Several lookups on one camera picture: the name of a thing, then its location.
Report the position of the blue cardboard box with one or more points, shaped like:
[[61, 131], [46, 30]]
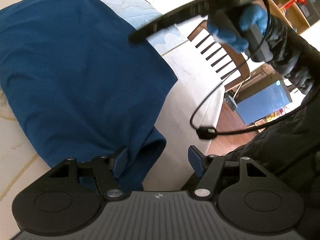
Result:
[[268, 100]]

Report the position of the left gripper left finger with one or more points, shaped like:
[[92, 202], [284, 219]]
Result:
[[106, 170]]

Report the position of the blue zip sweatshirt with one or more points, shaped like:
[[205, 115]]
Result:
[[75, 79]]

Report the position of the patterned white tablecloth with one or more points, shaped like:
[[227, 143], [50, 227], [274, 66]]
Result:
[[75, 55]]

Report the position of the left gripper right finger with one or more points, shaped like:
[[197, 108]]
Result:
[[208, 169]]

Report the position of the near wooden chair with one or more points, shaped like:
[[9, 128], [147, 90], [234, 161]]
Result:
[[229, 65]]

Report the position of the black sleeved right forearm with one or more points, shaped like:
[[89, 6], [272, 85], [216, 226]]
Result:
[[293, 57]]

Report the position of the blue gloved right hand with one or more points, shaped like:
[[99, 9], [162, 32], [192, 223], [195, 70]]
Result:
[[230, 27]]

